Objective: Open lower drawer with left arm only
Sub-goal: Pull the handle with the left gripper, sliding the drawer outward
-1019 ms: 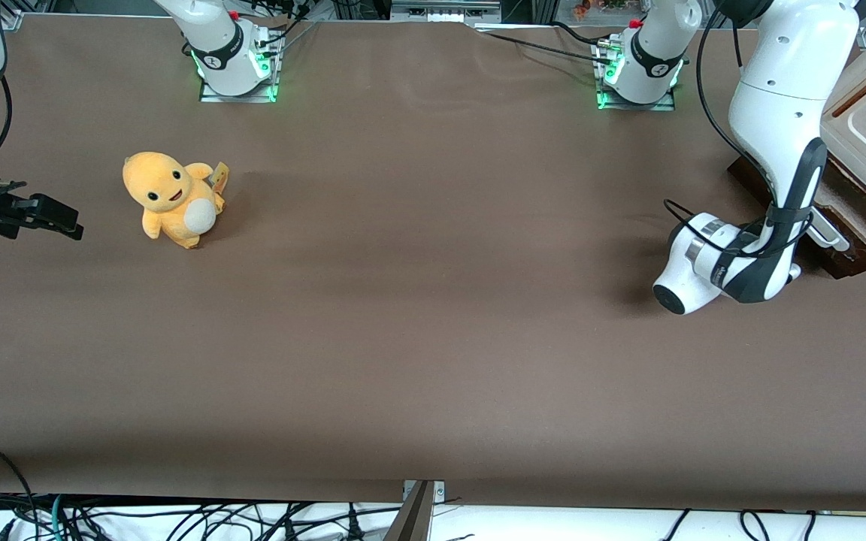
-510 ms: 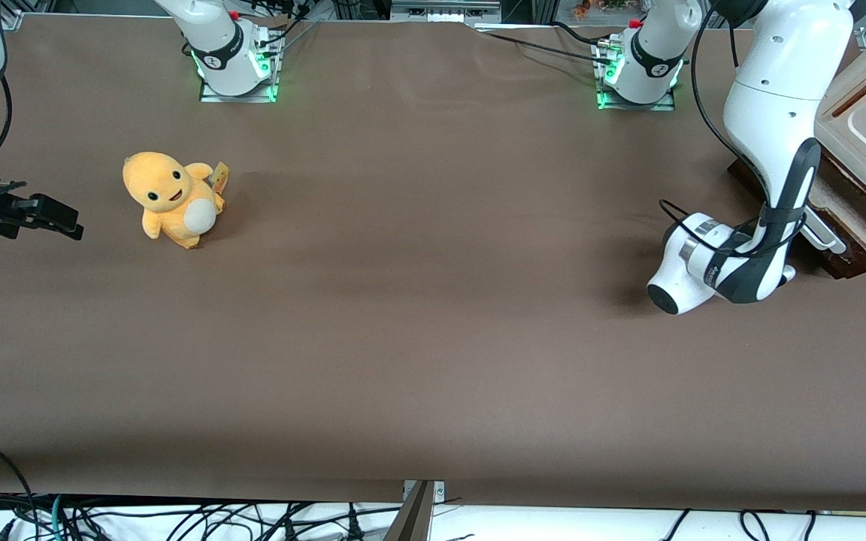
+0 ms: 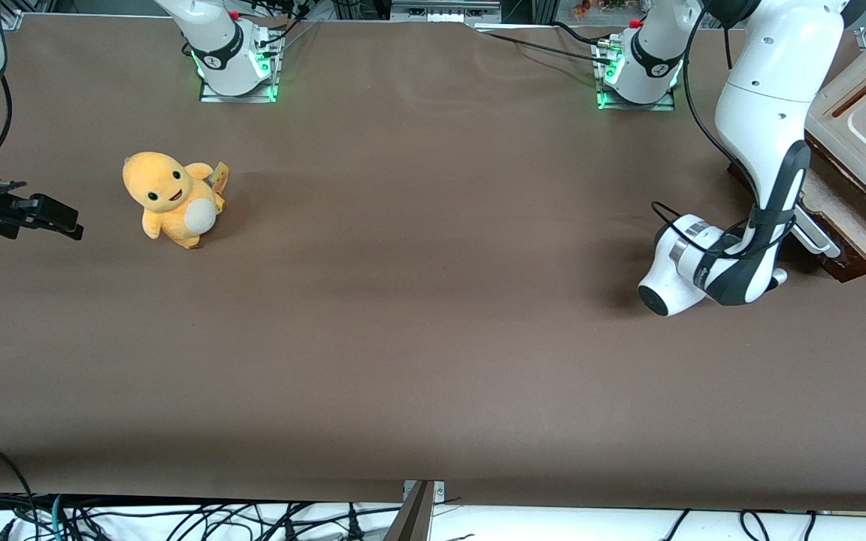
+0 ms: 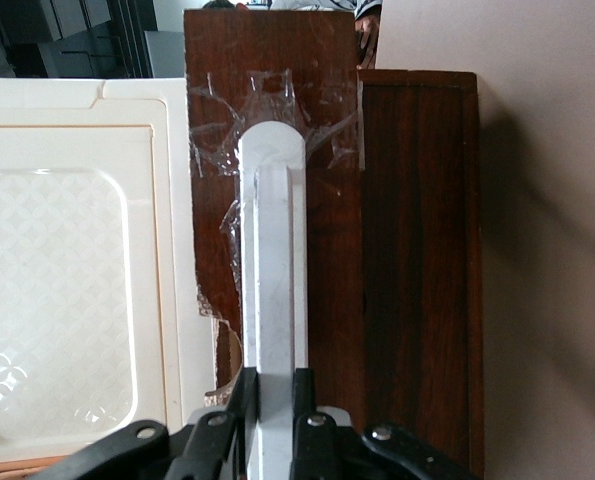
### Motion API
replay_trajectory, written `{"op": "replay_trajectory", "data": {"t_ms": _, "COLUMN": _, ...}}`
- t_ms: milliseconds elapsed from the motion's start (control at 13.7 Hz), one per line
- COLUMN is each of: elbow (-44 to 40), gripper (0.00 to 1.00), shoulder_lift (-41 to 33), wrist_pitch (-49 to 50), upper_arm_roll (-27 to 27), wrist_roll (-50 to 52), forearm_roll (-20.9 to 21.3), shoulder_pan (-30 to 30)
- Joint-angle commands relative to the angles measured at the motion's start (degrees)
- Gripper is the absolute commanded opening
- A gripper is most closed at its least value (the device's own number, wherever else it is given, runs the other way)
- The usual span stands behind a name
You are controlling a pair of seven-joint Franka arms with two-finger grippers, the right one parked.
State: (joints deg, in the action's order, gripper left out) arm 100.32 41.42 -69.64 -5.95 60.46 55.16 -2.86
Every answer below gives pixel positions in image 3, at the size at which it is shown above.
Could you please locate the wooden drawer with silver handle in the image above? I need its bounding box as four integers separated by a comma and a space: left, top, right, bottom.
792, 147, 866, 283

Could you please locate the orange plush toy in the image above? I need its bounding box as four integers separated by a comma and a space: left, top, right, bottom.
123, 151, 230, 250

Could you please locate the large table cover sheet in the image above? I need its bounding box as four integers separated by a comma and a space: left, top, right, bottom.
0, 14, 866, 513

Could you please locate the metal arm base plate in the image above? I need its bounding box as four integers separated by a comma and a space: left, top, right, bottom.
595, 38, 678, 112
198, 26, 282, 104

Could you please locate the black cable bundle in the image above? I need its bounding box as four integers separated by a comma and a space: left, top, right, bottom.
253, 0, 317, 47

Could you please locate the aluminium frame rail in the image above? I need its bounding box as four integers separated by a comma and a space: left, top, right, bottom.
390, 0, 503, 23

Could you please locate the metal table clamp bracket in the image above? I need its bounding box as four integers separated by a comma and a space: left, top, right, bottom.
384, 479, 447, 541

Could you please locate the black cable on table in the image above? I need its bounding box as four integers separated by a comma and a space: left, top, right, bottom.
478, 21, 618, 67

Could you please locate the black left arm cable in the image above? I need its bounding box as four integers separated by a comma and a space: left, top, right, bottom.
649, 4, 798, 261

